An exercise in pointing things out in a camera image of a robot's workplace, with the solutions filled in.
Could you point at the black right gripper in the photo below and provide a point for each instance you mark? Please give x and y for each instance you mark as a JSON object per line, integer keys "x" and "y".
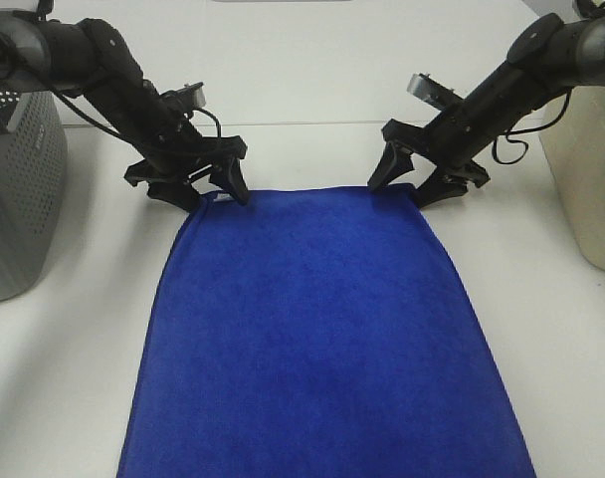
{"x": 450, "y": 140}

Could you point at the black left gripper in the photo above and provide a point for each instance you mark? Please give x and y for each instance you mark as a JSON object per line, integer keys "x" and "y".
{"x": 176, "y": 148}

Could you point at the blue towel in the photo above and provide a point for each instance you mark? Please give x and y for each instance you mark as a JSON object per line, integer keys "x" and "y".
{"x": 317, "y": 333}

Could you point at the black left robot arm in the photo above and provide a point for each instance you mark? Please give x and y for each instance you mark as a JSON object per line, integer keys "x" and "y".
{"x": 90, "y": 59}

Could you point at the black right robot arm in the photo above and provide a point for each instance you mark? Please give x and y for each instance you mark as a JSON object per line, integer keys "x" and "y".
{"x": 546, "y": 61}

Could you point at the beige plastic bin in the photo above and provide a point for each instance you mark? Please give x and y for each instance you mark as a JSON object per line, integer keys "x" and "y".
{"x": 575, "y": 152}

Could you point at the grey perforated laundry basket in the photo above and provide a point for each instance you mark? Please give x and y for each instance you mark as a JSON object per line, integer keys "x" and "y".
{"x": 33, "y": 162}

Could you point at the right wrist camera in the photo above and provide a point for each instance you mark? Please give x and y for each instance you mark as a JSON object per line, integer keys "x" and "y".
{"x": 427, "y": 90}

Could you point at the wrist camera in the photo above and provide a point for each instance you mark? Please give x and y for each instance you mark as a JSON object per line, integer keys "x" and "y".
{"x": 186, "y": 100}
{"x": 427, "y": 90}

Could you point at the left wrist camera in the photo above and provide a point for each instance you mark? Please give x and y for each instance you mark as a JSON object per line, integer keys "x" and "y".
{"x": 186, "y": 100}

